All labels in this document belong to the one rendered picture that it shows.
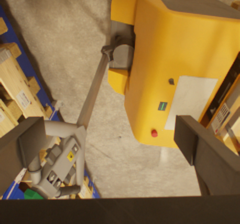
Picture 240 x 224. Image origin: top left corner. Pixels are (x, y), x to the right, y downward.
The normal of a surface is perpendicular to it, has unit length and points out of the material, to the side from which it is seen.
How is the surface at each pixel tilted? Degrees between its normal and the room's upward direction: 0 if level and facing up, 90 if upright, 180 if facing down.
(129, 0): 22
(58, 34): 0
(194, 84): 0
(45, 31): 0
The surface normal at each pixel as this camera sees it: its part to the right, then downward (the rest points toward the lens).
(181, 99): -0.09, 0.65
